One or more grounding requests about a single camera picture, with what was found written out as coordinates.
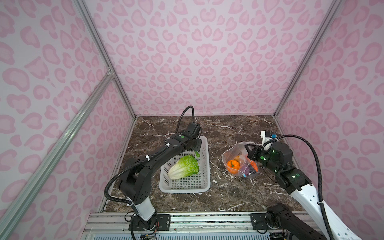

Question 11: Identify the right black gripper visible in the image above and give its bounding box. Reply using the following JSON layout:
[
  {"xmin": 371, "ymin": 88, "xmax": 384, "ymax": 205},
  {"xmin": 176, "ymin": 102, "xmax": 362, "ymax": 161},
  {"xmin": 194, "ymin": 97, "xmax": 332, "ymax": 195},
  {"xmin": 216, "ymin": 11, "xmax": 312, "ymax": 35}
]
[{"xmin": 243, "ymin": 143, "xmax": 282, "ymax": 174}]

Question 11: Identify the green lettuce toy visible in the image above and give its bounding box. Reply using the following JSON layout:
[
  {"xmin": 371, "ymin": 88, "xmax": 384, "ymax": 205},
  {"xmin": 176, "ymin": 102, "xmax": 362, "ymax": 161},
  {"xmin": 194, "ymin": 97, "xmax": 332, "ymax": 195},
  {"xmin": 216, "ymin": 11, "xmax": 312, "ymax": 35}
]
[{"xmin": 168, "ymin": 151, "xmax": 200, "ymax": 180}]

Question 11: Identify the orange carrot toy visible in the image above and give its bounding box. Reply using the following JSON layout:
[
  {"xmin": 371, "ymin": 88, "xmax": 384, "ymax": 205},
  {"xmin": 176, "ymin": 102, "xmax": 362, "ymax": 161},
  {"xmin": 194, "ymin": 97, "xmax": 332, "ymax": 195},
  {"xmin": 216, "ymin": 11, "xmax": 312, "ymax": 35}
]
[{"xmin": 250, "ymin": 161, "xmax": 259, "ymax": 172}]

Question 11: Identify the purple onion toy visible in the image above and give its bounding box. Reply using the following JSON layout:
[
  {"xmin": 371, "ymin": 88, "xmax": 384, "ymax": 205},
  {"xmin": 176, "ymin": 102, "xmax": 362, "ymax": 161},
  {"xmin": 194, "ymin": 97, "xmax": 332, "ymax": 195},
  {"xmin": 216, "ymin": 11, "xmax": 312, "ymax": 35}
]
[{"xmin": 243, "ymin": 168, "xmax": 252, "ymax": 178}]

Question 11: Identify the white perforated plastic basket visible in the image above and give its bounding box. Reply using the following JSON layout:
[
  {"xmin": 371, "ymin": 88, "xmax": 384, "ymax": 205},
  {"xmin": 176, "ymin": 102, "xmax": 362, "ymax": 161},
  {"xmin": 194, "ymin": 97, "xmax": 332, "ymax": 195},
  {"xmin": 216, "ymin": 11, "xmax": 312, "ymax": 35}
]
[{"xmin": 159, "ymin": 136, "xmax": 211, "ymax": 194}]

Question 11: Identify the clear zip top bag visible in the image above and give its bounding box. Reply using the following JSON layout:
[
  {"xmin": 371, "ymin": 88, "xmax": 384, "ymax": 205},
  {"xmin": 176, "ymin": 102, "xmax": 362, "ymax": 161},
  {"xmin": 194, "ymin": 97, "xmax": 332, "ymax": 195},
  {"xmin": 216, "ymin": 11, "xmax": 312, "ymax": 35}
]
[{"xmin": 221, "ymin": 142, "xmax": 259, "ymax": 178}]

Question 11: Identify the orange tomato toy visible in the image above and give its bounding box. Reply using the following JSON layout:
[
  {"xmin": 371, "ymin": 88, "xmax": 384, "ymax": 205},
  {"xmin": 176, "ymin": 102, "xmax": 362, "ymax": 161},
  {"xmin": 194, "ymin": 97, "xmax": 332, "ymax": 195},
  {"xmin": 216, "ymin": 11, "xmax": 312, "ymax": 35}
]
[{"xmin": 227, "ymin": 160, "xmax": 240, "ymax": 175}]

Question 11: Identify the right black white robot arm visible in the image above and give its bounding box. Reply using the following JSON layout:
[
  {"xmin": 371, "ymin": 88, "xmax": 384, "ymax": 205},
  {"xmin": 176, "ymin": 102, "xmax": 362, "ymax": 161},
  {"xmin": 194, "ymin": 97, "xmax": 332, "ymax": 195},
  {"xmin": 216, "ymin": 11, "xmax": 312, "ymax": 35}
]
[{"xmin": 245, "ymin": 141, "xmax": 359, "ymax": 240}]

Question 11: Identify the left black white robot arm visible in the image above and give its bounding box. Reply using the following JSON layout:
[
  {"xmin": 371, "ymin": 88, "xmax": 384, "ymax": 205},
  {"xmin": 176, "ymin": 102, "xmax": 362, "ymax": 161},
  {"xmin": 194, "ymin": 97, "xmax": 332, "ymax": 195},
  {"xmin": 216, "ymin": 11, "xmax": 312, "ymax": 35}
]
[{"xmin": 118, "ymin": 123, "xmax": 202, "ymax": 222}]

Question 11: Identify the right black corrugated cable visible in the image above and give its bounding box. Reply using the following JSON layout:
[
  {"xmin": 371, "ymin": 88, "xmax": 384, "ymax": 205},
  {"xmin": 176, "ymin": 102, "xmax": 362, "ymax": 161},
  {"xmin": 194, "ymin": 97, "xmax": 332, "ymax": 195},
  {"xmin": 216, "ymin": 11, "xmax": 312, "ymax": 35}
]
[{"xmin": 262, "ymin": 134, "xmax": 335, "ymax": 240}]

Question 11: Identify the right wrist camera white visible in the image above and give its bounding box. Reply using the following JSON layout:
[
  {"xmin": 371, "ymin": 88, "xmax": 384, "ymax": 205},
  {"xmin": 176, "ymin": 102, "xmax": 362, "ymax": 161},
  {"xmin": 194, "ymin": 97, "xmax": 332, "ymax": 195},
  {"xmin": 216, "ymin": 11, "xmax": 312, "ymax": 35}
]
[{"xmin": 261, "ymin": 131, "xmax": 278, "ymax": 150}]

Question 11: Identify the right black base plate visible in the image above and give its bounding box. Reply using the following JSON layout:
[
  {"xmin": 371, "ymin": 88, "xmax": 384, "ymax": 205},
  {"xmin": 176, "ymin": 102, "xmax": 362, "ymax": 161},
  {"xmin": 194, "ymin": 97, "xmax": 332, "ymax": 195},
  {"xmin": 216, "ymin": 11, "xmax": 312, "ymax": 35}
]
[{"xmin": 250, "ymin": 212, "xmax": 282, "ymax": 231}]

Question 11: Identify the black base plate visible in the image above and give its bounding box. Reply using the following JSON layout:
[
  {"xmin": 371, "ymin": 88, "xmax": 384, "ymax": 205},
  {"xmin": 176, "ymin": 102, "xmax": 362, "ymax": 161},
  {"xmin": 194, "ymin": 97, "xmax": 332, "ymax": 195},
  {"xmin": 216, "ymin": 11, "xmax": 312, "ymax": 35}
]
[
  {"xmin": 250, "ymin": 212, "xmax": 282, "ymax": 231},
  {"xmin": 129, "ymin": 213, "xmax": 171, "ymax": 232}
]

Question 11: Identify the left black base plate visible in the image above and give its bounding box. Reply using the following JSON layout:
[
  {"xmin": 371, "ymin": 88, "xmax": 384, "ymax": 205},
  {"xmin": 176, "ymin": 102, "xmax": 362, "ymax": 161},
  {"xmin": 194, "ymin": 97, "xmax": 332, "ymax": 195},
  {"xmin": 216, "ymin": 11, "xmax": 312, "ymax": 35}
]
[{"xmin": 129, "ymin": 213, "xmax": 171, "ymax": 232}]

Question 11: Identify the aluminium front rail frame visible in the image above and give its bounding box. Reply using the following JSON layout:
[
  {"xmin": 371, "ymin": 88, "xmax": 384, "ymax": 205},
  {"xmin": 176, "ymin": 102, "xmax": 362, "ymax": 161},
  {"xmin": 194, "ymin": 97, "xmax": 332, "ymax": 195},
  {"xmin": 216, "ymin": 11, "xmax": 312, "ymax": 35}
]
[{"xmin": 79, "ymin": 211, "xmax": 346, "ymax": 240}]

